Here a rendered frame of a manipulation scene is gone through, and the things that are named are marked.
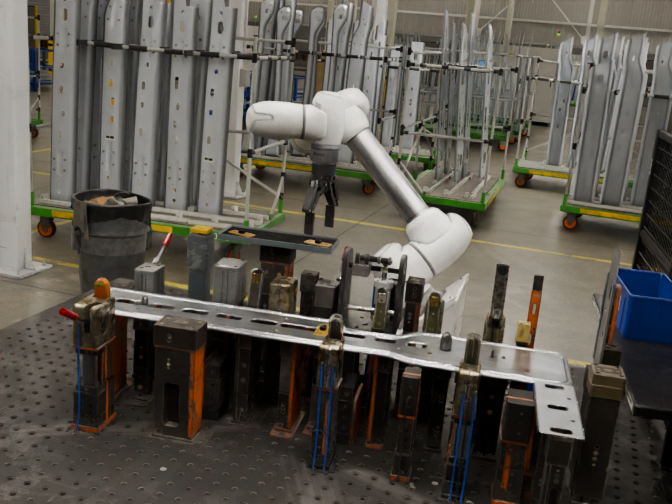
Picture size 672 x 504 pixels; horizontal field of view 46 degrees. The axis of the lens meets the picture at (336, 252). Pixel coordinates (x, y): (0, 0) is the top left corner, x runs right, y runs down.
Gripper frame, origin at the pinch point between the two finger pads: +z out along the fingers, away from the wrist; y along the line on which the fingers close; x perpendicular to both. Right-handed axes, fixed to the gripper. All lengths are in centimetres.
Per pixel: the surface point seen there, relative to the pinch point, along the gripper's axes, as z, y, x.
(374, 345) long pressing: 21, 30, 34
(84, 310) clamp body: 17, 67, -33
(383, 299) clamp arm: 13.9, 12.7, 28.9
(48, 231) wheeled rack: 117, -253, -377
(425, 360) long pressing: 21, 31, 49
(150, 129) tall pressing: 29, -303, -315
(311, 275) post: 11.9, 12.4, 5.0
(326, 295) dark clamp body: 16.3, 14.3, 11.4
